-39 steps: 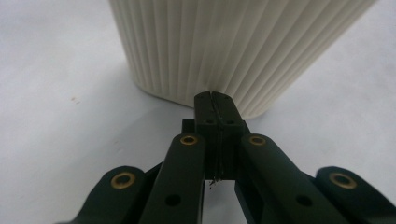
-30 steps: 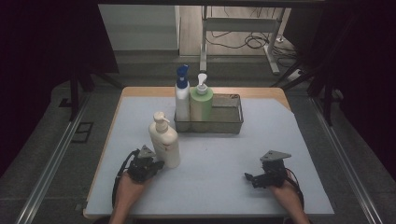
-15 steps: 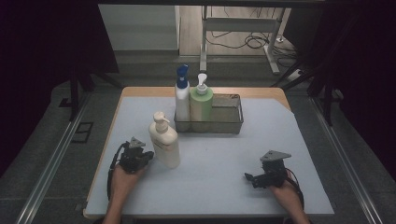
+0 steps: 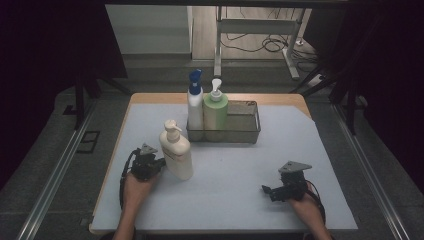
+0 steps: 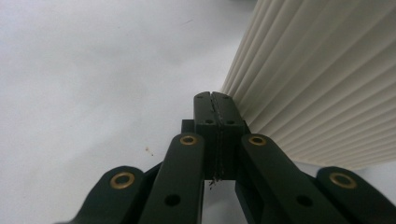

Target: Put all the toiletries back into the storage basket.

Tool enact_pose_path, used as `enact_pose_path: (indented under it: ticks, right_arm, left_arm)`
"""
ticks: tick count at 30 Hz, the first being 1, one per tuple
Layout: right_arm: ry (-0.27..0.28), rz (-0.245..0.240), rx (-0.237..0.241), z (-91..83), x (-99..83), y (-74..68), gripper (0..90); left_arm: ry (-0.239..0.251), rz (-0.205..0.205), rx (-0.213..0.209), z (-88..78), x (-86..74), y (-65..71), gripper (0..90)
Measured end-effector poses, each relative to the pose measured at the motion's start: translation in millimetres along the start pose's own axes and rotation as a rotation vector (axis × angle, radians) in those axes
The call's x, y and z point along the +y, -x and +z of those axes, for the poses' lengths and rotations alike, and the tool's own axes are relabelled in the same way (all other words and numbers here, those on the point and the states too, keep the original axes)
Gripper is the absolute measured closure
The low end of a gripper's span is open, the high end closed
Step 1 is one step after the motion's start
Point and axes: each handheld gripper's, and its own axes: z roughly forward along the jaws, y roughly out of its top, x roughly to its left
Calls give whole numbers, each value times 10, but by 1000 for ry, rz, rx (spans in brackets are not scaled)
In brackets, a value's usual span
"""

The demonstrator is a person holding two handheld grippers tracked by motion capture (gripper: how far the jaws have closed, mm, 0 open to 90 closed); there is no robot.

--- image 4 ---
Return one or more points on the white cabinet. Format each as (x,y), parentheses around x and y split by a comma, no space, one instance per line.
(150,30)

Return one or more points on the black metal stand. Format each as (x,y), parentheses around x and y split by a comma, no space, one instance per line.
(80,100)
(350,100)

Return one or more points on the aluminium floor rail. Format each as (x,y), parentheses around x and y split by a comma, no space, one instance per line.
(370,173)
(53,183)

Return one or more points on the white desk frame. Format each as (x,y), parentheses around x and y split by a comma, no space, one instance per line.
(256,26)

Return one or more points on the metal mesh basket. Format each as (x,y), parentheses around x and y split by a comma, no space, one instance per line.
(243,126)

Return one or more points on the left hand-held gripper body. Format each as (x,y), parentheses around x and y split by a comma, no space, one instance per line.
(143,166)

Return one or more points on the dark curtain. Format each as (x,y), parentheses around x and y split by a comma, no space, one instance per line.
(43,66)
(393,83)

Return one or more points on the person's right hand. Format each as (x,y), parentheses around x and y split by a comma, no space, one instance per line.
(308,208)

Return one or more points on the pale blue table mat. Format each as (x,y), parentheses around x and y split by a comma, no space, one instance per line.
(226,200)

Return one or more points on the white bottle with blue pump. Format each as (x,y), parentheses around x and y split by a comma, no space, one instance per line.
(195,106)

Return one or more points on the cream pump bottle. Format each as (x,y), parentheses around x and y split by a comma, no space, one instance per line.
(176,156)

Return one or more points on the green pump bottle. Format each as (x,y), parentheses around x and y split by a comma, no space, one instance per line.
(216,113)

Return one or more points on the white power strip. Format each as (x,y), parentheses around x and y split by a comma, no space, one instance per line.
(316,80)

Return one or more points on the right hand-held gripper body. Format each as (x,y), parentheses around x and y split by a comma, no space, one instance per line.
(293,186)

